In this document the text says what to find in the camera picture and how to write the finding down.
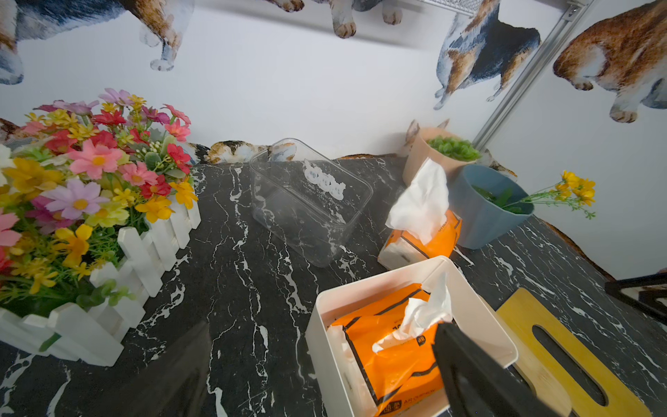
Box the yellow artificial flower sprig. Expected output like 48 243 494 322
516 170 596 220

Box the light wooden lid board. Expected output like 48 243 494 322
511 335 573 417

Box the orange tissue pack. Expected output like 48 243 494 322
327 272 453 416
378 159 463 269

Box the white wire wall basket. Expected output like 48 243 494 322
420 0 482 17

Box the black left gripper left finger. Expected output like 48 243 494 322
88 321 212 416

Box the yellow bamboo box lid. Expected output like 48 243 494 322
496 288 651 416

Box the aluminium frame post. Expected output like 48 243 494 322
472 1 594 151

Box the peach succulent pot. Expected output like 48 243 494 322
402 128 476 186

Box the blue-grey flower pot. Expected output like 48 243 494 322
449 164 534 250

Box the colourful flowers white fence planter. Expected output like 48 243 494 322
1 89 201 367

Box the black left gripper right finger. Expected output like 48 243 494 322
432 323 556 416

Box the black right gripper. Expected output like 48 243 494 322
604 270 666 323

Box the clear plastic box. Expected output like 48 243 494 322
249 138 373 268

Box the orange tissue pack by pots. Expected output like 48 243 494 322
378 159 463 269

